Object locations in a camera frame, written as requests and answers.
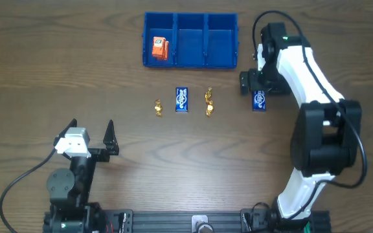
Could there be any mounting rail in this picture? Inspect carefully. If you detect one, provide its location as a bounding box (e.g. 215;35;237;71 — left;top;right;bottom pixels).
43;209;332;233

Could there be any black cable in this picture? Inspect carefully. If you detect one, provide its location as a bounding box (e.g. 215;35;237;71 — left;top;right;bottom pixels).
252;10;368;221
0;148;58;233

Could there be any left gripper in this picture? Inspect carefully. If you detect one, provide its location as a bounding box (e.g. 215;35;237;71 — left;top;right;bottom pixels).
53;118;120;163

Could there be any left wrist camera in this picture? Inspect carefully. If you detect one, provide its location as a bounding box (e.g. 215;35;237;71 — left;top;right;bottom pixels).
54;127;92;159

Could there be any blue candy pack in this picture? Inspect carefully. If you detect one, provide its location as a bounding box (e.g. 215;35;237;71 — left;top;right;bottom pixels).
175;87;189;113
252;90;267;113

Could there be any blue tray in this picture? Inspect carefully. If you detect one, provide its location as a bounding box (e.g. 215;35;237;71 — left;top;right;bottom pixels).
142;12;240;70

